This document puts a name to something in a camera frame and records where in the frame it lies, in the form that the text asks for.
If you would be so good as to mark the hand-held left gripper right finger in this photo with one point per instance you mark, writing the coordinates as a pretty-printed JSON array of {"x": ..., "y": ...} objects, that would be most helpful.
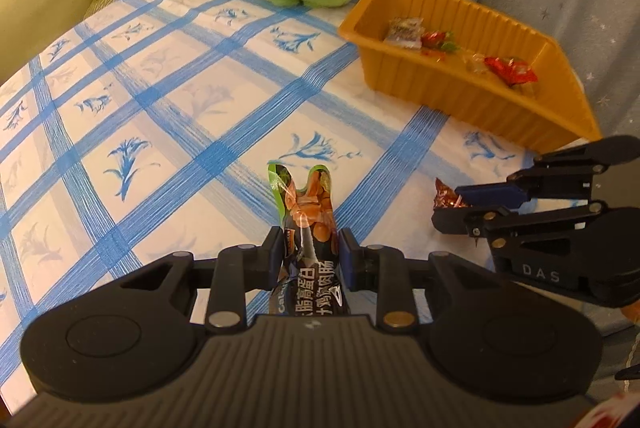
[{"x": 349, "y": 260}]

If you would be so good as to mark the red-brown snack packet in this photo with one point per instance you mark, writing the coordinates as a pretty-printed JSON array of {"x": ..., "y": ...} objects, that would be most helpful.
[{"x": 444, "y": 198}]

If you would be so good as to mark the green sofa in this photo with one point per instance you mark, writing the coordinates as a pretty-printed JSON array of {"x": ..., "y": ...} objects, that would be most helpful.
[{"x": 35, "y": 8}]

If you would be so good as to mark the small red dark-print packet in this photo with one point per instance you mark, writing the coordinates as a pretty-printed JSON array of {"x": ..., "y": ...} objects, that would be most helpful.
[{"x": 434, "y": 39}]

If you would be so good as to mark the dark sausage packet green edge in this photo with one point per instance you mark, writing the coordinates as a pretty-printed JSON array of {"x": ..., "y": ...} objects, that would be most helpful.
[{"x": 307, "y": 218}]

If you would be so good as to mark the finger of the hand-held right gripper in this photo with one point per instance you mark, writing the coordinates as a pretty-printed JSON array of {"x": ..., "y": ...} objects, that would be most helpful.
[
  {"x": 465, "y": 222},
  {"x": 492, "y": 195}
]

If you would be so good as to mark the clear seaweed snack packet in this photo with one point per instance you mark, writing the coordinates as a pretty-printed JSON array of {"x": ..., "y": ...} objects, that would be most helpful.
[{"x": 404, "y": 32}]

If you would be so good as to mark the red candy packet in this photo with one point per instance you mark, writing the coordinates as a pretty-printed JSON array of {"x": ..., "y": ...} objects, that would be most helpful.
[{"x": 510, "y": 70}]

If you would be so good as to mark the blue checked floral tablecloth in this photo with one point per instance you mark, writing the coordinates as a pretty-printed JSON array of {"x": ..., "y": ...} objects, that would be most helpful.
[{"x": 175, "y": 108}]

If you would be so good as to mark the small tan candy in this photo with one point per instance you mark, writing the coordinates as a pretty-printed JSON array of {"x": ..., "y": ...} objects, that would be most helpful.
[{"x": 479, "y": 63}]

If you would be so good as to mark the yellow plastic tray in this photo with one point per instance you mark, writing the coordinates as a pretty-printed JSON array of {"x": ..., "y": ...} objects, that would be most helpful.
[{"x": 450, "y": 93}]

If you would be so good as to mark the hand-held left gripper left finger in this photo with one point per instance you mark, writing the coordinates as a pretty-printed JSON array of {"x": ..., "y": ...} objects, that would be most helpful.
[{"x": 276, "y": 258}]

